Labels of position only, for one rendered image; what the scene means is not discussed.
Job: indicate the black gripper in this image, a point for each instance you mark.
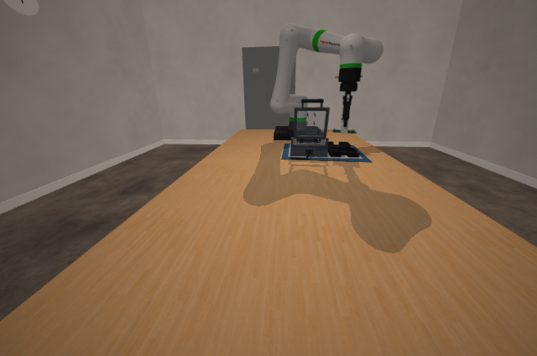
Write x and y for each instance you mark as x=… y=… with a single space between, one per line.
x=348 y=88

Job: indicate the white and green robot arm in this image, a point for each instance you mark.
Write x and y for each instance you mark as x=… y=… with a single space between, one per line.
x=353 y=49

